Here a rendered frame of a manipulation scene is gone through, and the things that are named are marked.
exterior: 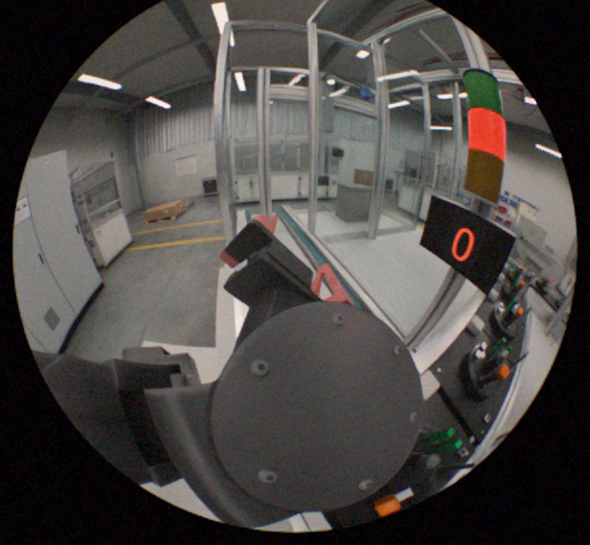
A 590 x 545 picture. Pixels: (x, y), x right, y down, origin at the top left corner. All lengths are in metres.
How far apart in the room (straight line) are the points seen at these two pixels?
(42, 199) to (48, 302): 1.21
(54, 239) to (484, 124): 3.20
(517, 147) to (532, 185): 1.89
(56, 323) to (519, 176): 13.82
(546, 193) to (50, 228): 13.63
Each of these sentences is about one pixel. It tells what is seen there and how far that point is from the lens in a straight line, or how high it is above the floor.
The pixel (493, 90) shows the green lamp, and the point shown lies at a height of 1.39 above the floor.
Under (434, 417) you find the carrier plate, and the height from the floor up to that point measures 0.97.
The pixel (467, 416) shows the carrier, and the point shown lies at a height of 0.97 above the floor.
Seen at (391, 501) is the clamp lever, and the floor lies 1.07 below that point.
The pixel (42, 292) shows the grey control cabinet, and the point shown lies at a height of 0.73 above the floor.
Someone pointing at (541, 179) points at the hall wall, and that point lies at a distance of 10.85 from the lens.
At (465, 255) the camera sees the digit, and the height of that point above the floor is 1.19.
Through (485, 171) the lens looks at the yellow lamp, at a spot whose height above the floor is 1.29.
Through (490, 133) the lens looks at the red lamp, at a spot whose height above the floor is 1.33.
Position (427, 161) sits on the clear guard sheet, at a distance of 0.31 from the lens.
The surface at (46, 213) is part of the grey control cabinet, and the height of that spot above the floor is 1.49.
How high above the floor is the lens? 1.26
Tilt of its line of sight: 30 degrees down
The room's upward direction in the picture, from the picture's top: straight up
